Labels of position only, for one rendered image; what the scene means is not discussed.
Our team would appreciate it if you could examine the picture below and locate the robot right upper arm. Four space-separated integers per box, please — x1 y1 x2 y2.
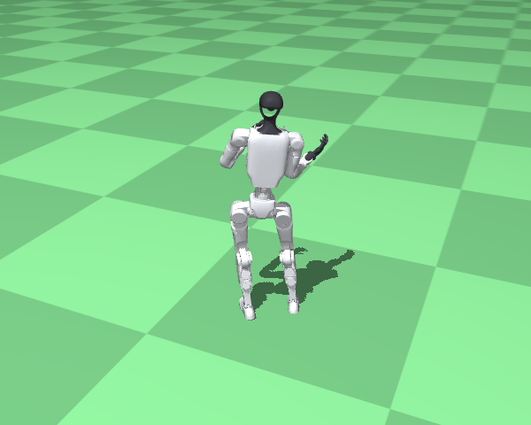
284 132 304 179

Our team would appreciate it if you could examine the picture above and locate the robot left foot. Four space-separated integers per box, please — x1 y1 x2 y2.
239 297 255 320

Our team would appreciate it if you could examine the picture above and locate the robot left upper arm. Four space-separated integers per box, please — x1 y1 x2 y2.
219 128 250 169

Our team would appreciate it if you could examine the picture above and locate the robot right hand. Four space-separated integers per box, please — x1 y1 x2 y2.
305 134 328 161

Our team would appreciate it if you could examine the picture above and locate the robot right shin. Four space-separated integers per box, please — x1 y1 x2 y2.
283 250 296 303

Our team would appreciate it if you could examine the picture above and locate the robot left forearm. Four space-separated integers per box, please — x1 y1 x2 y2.
219 143 247 161

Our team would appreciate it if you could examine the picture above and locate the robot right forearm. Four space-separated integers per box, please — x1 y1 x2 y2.
294 153 313 179

